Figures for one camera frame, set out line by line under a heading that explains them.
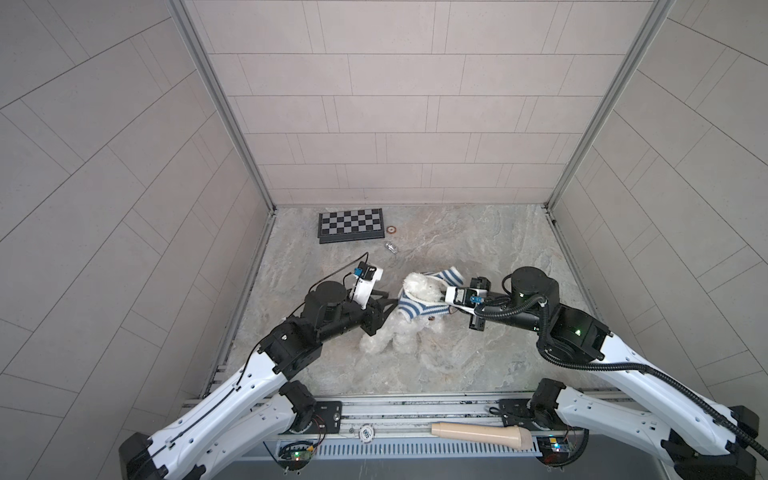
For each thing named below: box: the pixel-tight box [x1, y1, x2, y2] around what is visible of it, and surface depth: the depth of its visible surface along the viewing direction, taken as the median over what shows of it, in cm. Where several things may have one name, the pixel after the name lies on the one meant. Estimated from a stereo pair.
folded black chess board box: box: [318, 208, 385, 244], surface depth 108 cm
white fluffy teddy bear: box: [359, 272, 446, 357], surface depth 71 cm
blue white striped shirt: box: [397, 266, 466, 322], surface depth 62 cm
